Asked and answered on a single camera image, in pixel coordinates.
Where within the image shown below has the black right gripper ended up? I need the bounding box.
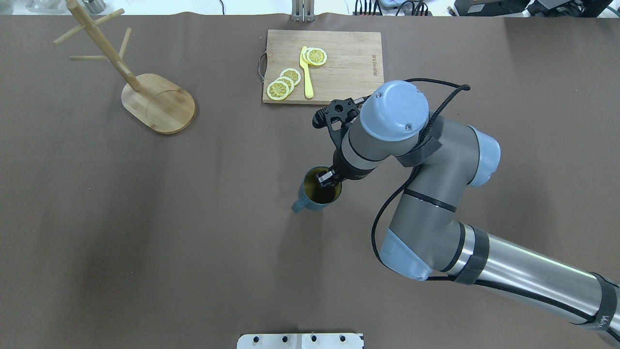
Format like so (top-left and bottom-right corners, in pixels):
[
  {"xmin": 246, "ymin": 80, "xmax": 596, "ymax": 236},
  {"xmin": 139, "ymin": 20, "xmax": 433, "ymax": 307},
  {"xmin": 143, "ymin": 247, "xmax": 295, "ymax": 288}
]
[{"xmin": 317, "ymin": 150, "xmax": 359, "ymax": 188}]

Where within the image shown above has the blue cup with green inside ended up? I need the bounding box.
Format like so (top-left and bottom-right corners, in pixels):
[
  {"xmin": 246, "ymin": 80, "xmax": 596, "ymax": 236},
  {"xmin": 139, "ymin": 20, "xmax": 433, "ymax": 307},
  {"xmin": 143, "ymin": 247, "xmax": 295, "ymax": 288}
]
[{"xmin": 292, "ymin": 166, "xmax": 342, "ymax": 213}]

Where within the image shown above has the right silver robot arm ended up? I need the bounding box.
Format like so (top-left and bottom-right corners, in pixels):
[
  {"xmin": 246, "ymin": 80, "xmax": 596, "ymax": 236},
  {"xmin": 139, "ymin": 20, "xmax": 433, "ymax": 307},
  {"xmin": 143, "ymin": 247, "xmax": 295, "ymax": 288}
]
[{"xmin": 312, "ymin": 78, "xmax": 619, "ymax": 348}]

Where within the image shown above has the wooden cup storage rack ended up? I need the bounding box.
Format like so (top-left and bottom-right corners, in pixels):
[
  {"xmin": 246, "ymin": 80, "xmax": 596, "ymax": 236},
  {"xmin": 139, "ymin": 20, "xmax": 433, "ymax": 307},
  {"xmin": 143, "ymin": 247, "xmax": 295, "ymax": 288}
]
[{"xmin": 53, "ymin": 0, "xmax": 197, "ymax": 134}]

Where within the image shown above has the small metal cup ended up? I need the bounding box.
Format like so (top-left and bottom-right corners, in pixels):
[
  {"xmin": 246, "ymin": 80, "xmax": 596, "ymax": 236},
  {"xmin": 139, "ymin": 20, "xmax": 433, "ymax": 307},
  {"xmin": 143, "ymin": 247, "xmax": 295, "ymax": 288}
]
[{"xmin": 82, "ymin": 0, "xmax": 107, "ymax": 14}]

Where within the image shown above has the lemon slice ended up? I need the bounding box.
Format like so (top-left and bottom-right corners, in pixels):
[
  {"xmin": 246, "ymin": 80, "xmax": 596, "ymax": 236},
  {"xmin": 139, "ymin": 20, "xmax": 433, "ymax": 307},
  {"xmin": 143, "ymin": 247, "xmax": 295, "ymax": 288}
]
[
  {"xmin": 280, "ymin": 68, "xmax": 302, "ymax": 86},
  {"xmin": 276, "ymin": 77, "xmax": 295, "ymax": 91},
  {"xmin": 266, "ymin": 81, "xmax": 291, "ymax": 101},
  {"xmin": 302, "ymin": 47, "xmax": 327, "ymax": 66}
]

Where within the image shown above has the yellow plastic knife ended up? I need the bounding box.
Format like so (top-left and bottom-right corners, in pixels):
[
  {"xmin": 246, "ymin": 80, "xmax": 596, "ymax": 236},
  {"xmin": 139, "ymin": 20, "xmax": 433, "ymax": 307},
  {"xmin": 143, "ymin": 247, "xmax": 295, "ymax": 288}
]
[{"xmin": 299, "ymin": 46, "xmax": 314, "ymax": 99}]

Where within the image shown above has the wooden cutting board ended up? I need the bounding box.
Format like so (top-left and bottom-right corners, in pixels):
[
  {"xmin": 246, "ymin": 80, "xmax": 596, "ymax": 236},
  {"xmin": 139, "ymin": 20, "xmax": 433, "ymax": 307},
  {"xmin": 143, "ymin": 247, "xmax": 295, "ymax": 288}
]
[{"xmin": 262, "ymin": 30, "xmax": 385, "ymax": 105}]

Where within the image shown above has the black power strip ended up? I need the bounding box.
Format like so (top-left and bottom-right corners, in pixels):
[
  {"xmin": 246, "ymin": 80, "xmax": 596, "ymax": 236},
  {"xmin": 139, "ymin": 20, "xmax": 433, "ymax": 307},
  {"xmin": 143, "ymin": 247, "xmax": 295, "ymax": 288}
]
[{"xmin": 351, "ymin": 0, "xmax": 432, "ymax": 17}]

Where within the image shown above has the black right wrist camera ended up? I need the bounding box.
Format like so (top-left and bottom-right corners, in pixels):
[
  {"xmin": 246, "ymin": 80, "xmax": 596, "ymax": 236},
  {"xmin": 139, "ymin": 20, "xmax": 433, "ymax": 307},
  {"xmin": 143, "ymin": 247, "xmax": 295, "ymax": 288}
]
[{"xmin": 312, "ymin": 98, "xmax": 363, "ymax": 149}]

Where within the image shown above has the black right camera cable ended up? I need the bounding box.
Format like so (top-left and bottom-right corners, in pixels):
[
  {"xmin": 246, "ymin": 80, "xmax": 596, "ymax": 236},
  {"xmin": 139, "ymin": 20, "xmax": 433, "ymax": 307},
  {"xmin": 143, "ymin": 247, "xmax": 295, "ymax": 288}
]
[{"xmin": 371, "ymin": 78, "xmax": 471, "ymax": 282}]

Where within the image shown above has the white column with base plate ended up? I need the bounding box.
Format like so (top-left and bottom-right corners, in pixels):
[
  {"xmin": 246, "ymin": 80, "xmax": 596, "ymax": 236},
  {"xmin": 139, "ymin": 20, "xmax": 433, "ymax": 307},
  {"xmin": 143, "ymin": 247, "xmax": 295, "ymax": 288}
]
[{"xmin": 236, "ymin": 332, "xmax": 365, "ymax": 349}]

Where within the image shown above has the aluminium frame post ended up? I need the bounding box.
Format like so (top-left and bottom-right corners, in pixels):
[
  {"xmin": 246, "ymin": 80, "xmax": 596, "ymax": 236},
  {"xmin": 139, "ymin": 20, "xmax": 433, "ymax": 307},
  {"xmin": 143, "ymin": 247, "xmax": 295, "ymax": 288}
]
[{"xmin": 292, "ymin": 0, "xmax": 316, "ymax": 23}]

